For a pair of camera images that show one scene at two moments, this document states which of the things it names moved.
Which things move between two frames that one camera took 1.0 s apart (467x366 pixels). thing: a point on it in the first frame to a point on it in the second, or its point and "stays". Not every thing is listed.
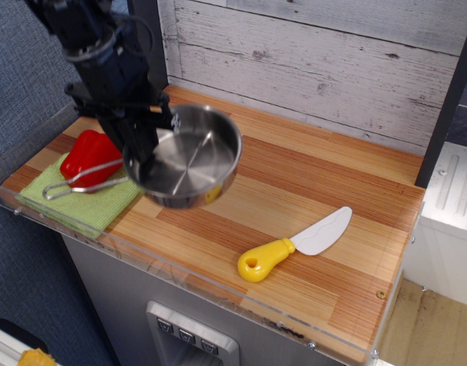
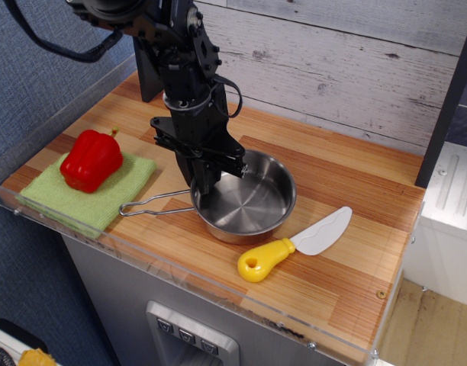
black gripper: x=114 y=87 to x=202 y=133
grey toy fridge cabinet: x=120 y=290 stays
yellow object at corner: x=36 y=357 stays
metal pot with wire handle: x=192 y=160 to x=245 y=210
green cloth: x=90 y=213 stays
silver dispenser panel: x=182 y=340 stays
